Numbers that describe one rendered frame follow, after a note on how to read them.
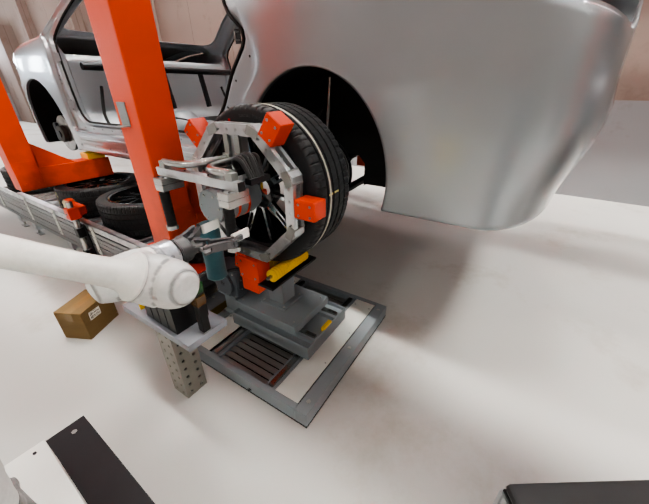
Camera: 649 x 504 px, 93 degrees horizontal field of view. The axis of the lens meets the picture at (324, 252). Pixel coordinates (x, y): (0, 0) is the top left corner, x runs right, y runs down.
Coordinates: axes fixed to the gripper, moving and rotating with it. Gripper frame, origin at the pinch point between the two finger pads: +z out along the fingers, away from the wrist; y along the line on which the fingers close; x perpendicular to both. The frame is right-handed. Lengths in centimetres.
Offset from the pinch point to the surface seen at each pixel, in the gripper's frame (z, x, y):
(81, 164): 54, -18, -249
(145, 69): 17, 47, -56
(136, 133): 10, 24, -60
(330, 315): 49, -66, 9
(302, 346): 23, -66, 9
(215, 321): -6.9, -38.0, -8.7
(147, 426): -35, -83, -29
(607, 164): 430, -41, 158
